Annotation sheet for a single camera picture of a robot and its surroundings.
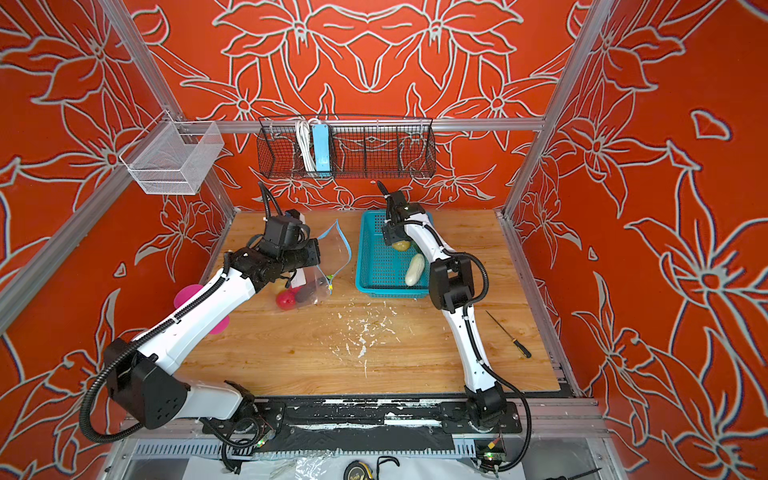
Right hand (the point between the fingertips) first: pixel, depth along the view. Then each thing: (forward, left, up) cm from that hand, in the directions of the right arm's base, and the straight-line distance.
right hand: (398, 232), depth 106 cm
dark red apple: (-26, +36, -1) cm, 44 cm away
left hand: (-20, +23, +18) cm, 35 cm away
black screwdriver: (-41, -34, -6) cm, 54 cm away
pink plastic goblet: (-29, +60, +10) cm, 67 cm away
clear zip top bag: (-18, +20, +11) cm, 29 cm away
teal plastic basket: (-13, +7, -5) cm, 15 cm away
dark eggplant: (-24, +29, 0) cm, 37 cm away
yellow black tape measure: (-68, +12, -3) cm, 69 cm away
